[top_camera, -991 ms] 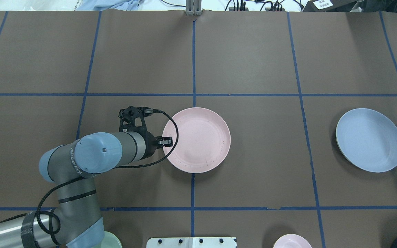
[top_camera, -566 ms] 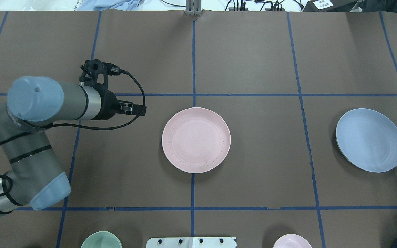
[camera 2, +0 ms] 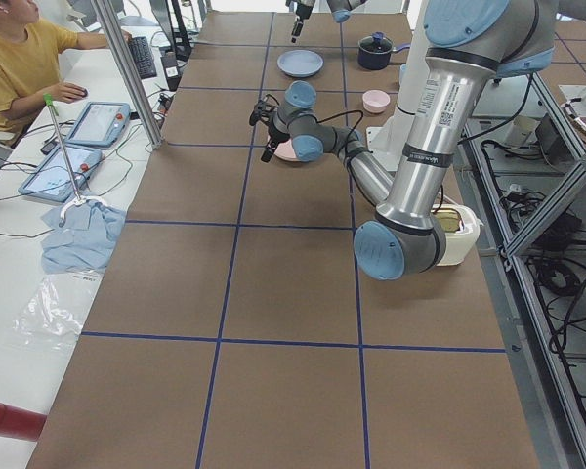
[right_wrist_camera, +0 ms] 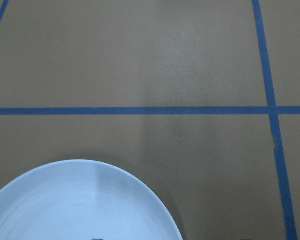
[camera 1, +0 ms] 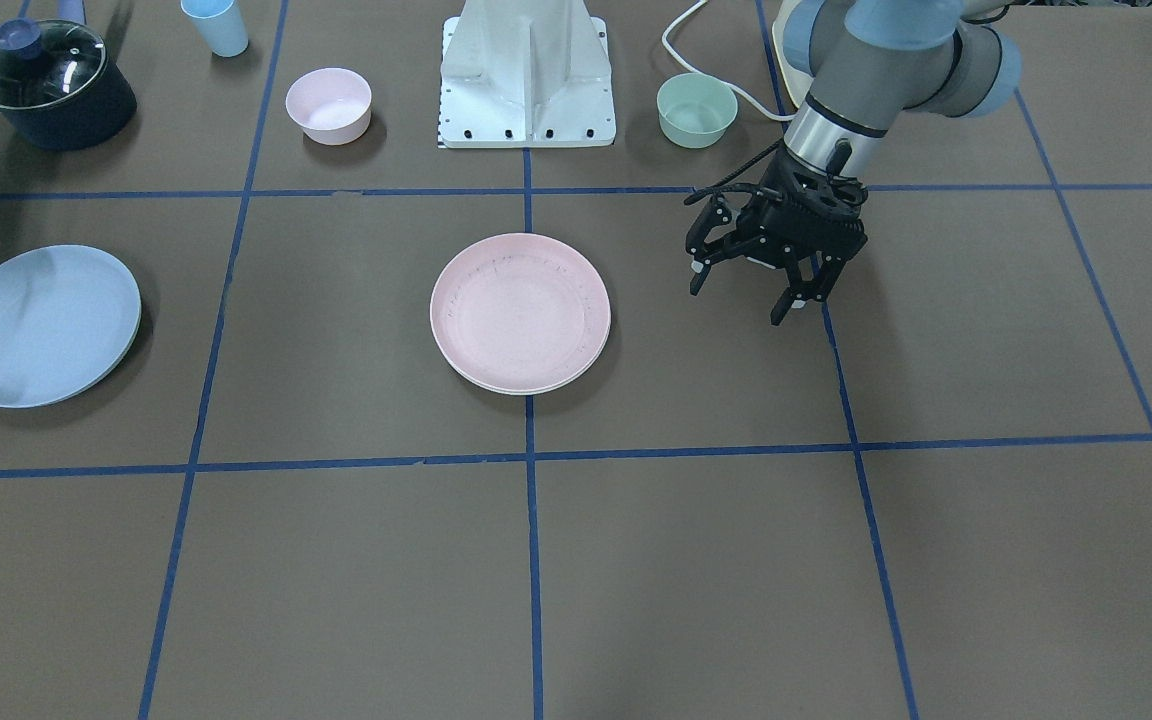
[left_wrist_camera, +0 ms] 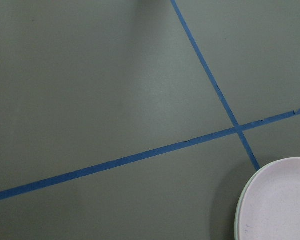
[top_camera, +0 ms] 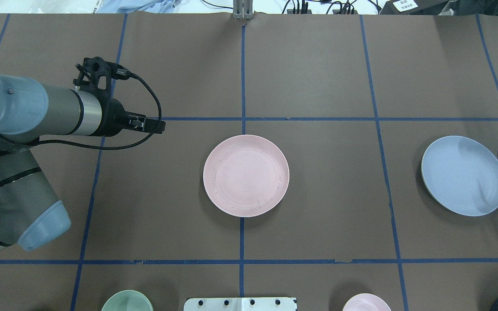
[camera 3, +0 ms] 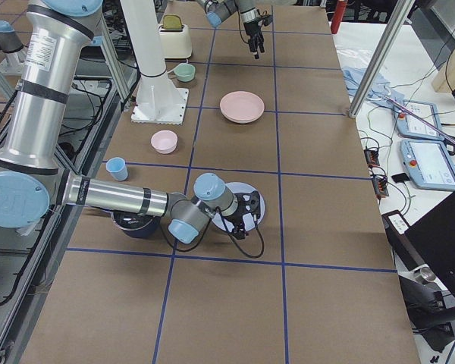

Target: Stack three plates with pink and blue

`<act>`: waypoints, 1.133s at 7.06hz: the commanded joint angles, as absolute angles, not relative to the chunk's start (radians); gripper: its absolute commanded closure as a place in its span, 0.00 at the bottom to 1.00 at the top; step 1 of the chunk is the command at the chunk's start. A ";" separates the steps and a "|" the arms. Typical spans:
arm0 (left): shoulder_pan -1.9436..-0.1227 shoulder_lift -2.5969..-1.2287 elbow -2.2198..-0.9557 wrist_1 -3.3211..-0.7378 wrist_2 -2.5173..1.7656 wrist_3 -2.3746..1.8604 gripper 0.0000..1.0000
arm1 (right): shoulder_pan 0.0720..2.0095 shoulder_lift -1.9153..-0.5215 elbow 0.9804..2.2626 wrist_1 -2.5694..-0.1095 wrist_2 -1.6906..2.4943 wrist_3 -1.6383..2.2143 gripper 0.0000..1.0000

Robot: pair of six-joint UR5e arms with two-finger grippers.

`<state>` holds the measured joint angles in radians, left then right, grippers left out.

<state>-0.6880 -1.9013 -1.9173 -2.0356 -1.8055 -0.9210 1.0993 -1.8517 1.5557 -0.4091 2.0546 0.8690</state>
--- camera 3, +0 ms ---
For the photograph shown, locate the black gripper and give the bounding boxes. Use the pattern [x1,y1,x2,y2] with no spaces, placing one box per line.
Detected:
[243,10,272,59]
[227,190,261,240]

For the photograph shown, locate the light blue plate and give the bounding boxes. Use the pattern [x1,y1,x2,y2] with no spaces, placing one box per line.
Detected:
[212,182,256,232]

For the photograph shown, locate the pink plate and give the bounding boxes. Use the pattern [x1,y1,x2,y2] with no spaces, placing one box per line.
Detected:
[220,91,265,119]

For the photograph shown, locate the green bowl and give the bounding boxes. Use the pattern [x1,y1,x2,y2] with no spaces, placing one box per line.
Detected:
[174,63,196,83]

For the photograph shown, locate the cream plate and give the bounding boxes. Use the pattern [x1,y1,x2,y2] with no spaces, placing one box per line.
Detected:
[226,116,259,124]

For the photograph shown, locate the cream toaster with bread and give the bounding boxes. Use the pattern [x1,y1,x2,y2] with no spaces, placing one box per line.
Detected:
[158,14,193,59]

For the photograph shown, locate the red cylinder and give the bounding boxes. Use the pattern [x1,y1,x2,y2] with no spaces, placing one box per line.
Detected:
[331,0,348,34]

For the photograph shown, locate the clear plastic bag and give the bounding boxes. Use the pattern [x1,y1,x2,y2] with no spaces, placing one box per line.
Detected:
[335,45,374,69]

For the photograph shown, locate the dark blue pot with lid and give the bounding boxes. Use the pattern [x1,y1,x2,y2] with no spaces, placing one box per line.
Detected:
[81,206,160,240]

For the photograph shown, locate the pink bowl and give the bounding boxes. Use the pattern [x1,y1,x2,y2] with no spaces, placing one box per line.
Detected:
[150,130,178,154]

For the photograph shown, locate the blue cloth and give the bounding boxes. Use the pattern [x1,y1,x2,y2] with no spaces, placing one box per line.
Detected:
[341,64,405,105]

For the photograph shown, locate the light blue cup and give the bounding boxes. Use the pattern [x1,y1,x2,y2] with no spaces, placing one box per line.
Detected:
[105,157,128,181]

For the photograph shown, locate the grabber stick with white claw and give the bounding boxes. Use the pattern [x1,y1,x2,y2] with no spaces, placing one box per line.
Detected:
[383,96,455,145]

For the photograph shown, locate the far teach pendant tablet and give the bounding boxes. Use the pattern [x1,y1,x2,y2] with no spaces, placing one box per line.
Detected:
[392,99,444,140]

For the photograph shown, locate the teach pendant tablet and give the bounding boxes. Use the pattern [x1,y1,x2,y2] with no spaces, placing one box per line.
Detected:
[392,99,444,140]
[400,139,455,191]

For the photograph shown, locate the metal cup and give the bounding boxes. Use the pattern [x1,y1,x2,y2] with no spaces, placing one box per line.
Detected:
[413,266,436,285]

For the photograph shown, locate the near teach pendant tablet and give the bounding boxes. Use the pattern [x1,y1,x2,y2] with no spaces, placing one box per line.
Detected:
[400,139,455,191]

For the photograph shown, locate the black laptop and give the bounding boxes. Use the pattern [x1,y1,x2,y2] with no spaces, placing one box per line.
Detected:
[382,191,455,296]

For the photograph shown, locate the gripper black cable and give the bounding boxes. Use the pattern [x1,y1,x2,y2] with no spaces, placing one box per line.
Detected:
[237,22,251,50]
[162,208,266,259]

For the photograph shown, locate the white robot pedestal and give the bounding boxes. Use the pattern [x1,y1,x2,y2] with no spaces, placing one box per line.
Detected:
[121,0,189,124]

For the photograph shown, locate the aluminium frame post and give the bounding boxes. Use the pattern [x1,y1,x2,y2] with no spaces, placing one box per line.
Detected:
[348,0,413,118]

